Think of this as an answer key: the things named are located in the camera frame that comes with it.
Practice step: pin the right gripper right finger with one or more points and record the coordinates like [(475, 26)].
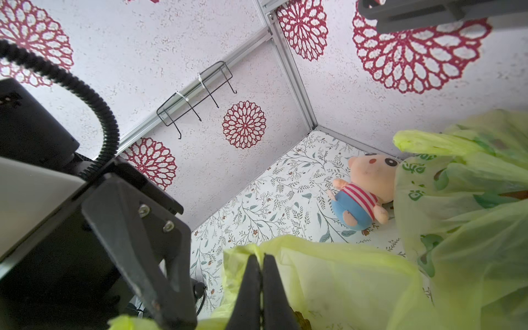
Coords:
[(276, 311)]

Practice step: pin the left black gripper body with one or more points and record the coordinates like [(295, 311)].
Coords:
[(60, 276)]

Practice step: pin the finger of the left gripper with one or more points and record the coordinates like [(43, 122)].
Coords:
[(148, 245)]

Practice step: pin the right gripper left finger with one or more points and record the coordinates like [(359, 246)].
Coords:
[(247, 312)]

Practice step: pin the plain green plastic bag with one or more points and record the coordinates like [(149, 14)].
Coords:
[(332, 286)]

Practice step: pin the avocado print green plastic bag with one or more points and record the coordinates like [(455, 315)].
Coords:
[(461, 209)]

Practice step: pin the plush doll toy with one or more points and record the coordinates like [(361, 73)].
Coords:
[(359, 202)]

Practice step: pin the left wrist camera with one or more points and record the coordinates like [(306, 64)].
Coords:
[(36, 151)]

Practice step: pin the black wire wall rack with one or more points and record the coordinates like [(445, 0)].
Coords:
[(182, 102)]

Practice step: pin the grey wall shelf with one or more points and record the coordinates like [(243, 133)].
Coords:
[(397, 16)]

